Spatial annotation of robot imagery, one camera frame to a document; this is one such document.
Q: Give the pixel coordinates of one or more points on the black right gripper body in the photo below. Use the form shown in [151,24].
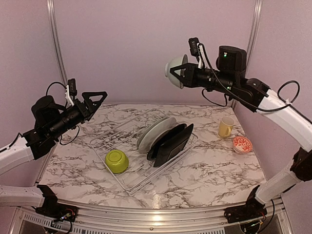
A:
[193,81]

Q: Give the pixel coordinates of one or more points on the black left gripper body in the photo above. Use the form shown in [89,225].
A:
[79,116]

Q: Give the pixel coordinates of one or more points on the pale grey-green bowl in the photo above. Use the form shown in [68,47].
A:
[173,63]

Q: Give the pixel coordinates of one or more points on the yellow ceramic mug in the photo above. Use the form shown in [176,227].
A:
[225,127]

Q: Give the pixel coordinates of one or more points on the red patterned white bowl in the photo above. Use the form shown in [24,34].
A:
[242,145]

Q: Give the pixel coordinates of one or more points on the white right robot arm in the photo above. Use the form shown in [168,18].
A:
[229,78]

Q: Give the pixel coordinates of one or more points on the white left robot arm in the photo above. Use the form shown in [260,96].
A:
[51,122]

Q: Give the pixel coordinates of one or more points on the lime green bowl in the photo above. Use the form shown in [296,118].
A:
[116,161]

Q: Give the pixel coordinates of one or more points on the grey floral plate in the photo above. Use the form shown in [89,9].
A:
[153,132]

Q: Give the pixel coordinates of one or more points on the black square plate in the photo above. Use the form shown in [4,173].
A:
[170,144]

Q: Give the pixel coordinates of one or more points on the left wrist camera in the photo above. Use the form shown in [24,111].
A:
[71,91]

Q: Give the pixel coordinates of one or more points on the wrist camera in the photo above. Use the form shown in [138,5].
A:
[71,91]
[195,51]

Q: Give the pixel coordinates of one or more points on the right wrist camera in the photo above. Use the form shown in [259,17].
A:
[195,51]

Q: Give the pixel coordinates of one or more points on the right aluminium corner post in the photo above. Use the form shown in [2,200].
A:
[254,31]

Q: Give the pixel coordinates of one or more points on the aluminium corner post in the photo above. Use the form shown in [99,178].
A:
[254,31]
[56,41]

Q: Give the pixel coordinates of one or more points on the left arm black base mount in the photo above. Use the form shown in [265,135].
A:
[53,209]

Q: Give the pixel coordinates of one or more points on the aluminium front frame rail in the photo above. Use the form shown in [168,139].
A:
[95,219]

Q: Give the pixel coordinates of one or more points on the left aluminium corner post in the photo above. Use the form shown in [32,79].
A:
[56,41]

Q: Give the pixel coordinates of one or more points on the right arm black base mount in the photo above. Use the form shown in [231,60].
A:
[250,210]

